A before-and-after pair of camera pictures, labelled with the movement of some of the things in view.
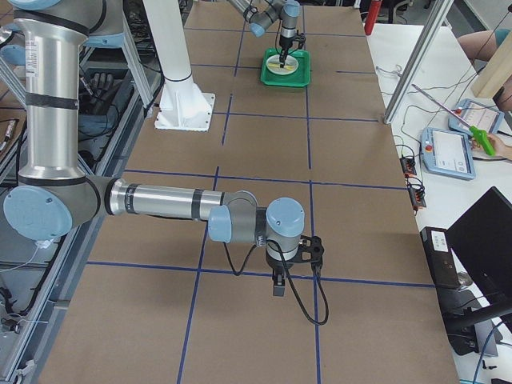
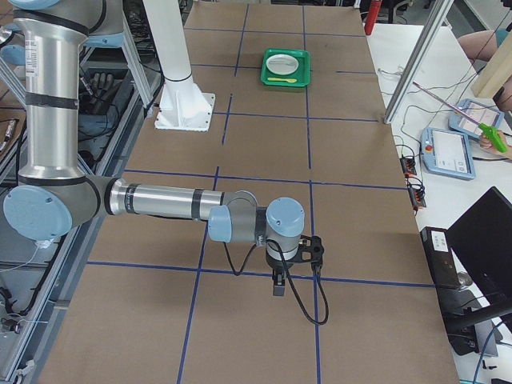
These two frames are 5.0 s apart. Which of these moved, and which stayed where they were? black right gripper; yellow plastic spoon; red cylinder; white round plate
Moved: yellow plastic spoon
Stayed: black right gripper; white round plate; red cylinder
